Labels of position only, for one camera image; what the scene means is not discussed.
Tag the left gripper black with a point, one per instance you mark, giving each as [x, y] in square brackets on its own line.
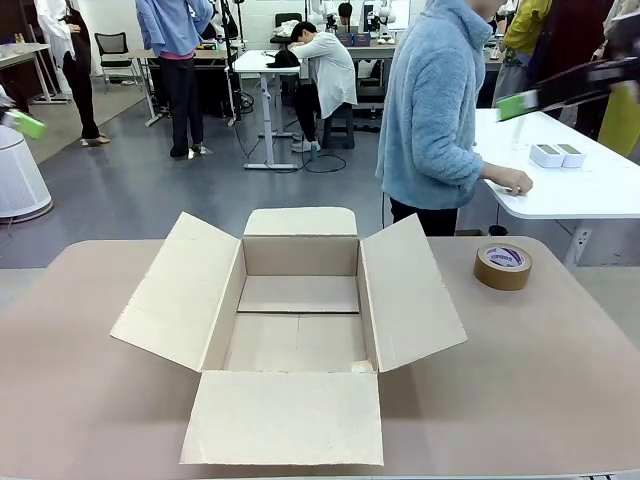
[5, 107]

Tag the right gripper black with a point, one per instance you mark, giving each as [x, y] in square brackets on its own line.
[617, 75]

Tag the person's right forearm blue sleeve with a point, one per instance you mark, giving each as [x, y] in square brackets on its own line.
[465, 167]

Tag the person's right hand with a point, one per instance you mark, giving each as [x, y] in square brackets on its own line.
[510, 180]

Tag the white perforated air purifier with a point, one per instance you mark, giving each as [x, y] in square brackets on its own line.
[20, 185]

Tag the person in white coat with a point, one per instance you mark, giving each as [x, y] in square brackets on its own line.
[82, 75]

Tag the grey desk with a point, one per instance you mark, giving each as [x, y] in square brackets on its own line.
[25, 50]

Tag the person in yellow jacket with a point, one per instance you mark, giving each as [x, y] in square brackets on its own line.
[525, 25]

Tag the person in light blue fleece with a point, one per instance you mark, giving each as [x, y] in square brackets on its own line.
[425, 125]

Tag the person in dark coat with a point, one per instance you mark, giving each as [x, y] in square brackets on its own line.
[565, 40]

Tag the person in yellow skirt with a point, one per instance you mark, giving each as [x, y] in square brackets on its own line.
[620, 122]

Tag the white rounded table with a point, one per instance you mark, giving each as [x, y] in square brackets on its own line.
[575, 197]

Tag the black mesh office chair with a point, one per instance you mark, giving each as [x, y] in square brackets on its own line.
[111, 45]

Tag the person in blue shirt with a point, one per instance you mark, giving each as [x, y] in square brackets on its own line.
[185, 100]

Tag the brown packing tape roll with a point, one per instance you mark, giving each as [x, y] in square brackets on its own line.
[500, 276]

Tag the black stool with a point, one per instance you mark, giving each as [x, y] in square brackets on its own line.
[340, 125]

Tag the seated person in white shirt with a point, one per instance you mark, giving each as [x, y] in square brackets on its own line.
[330, 75]

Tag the dark workbench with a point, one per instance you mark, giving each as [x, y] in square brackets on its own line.
[215, 75]

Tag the black pole stand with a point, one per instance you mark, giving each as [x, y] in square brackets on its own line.
[230, 60]

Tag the black bag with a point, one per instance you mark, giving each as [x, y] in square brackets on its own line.
[282, 59]

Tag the white standing desk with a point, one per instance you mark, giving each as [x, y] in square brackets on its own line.
[255, 62]

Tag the open brown cardboard box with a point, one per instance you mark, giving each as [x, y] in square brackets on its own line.
[280, 420]

